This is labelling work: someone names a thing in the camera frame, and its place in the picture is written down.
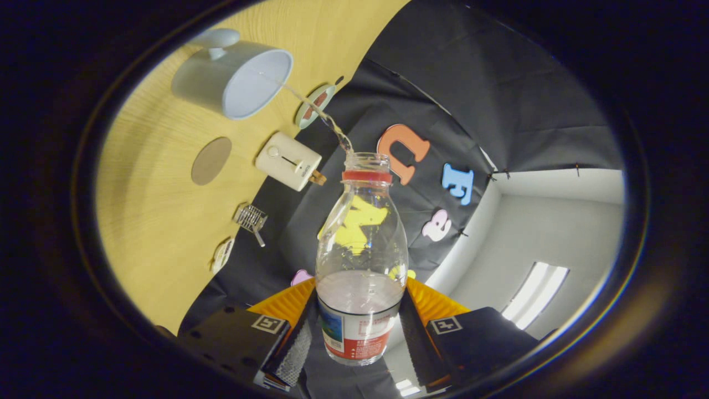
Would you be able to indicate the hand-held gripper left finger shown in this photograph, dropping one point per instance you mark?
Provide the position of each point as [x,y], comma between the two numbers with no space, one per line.
[296,349]

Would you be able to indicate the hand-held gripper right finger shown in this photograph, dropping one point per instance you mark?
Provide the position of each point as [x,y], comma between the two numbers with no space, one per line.
[415,346]

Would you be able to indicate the clear plastic juice bottle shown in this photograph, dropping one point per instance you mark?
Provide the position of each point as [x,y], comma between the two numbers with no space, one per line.
[363,244]

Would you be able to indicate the round brown coaster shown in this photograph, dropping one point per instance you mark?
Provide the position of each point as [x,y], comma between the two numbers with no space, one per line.
[211,160]

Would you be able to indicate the white cup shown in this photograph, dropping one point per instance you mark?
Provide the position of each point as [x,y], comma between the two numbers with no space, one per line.
[205,83]

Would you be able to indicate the small ceiling light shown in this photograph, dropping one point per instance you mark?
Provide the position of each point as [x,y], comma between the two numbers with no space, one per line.
[407,388]

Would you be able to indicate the white sectioned dish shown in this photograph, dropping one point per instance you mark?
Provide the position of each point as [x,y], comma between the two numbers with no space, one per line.
[222,256]

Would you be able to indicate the long ceiling light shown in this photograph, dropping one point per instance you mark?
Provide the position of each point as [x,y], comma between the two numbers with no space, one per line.
[534,296]

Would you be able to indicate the brown bread slice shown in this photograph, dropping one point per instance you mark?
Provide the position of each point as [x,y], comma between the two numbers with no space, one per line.
[318,178]

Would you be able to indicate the white toaster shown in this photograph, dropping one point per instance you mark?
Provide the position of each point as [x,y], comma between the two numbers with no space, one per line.
[285,160]

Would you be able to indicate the wooden table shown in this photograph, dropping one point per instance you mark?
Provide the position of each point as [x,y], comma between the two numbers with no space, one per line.
[155,221]

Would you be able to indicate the pale green plate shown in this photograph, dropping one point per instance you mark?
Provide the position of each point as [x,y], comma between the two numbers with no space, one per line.
[302,117]

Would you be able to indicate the reddish brown toast slice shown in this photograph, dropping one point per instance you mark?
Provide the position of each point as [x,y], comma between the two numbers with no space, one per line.
[317,102]

